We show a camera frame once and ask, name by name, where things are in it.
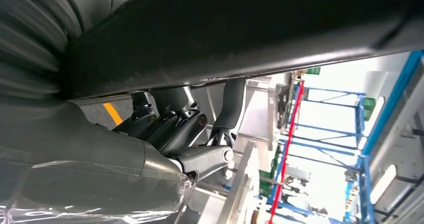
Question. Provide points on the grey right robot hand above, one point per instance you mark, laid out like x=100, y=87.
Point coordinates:
x=82, y=156

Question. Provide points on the yellow tape floor square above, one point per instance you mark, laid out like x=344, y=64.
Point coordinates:
x=112, y=113

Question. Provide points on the blue wheeled cart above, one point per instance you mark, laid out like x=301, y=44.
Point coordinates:
x=331, y=92

